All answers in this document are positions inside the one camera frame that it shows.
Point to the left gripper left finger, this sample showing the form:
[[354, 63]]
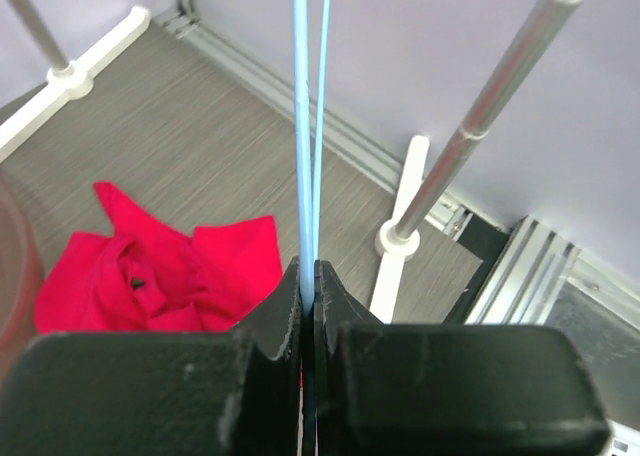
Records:
[[162, 393]]

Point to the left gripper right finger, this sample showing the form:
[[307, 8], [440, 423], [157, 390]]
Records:
[[446, 389]]

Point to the red t shirt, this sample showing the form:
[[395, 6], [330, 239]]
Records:
[[147, 276]]

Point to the light blue wire hanger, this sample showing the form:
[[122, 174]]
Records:
[[309, 136]]

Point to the metal clothes rack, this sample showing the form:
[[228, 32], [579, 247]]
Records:
[[418, 191]]

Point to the brown translucent plastic lid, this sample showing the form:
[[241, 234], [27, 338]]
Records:
[[22, 276]]

